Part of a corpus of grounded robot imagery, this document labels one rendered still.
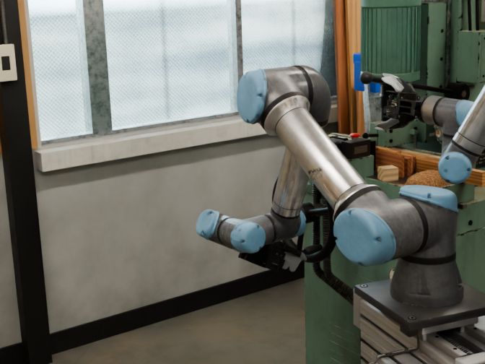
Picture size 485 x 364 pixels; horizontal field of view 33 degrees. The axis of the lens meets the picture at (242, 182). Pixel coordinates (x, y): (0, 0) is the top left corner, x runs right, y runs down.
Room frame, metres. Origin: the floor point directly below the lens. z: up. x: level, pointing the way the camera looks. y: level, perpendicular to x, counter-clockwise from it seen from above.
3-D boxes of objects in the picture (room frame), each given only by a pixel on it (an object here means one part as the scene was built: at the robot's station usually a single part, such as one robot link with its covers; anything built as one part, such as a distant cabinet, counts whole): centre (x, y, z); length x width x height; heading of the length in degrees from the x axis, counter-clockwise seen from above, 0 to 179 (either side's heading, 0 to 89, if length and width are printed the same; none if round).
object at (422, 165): (2.40, -0.51, 0.92); 0.54 x 0.02 x 0.04; 35
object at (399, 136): (2.48, -0.47, 0.99); 0.14 x 0.07 x 0.09; 125
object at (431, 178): (2.22, -0.52, 0.92); 0.14 x 0.09 x 0.04; 125
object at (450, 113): (2.02, -0.55, 1.12); 0.11 x 0.08 x 0.09; 35
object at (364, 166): (2.37, -0.29, 0.91); 0.15 x 0.14 x 0.09; 35
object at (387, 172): (2.29, -0.42, 0.92); 0.05 x 0.04 x 0.04; 107
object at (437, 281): (1.62, -0.38, 0.87); 0.15 x 0.15 x 0.10
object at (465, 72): (2.47, -0.72, 1.22); 0.09 x 0.08 x 0.15; 125
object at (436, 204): (1.62, -0.37, 0.98); 0.13 x 0.12 x 0.14; 124
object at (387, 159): (2.40, -0.40, 0.93); 0.22 x 0.01 x 0.06; 35
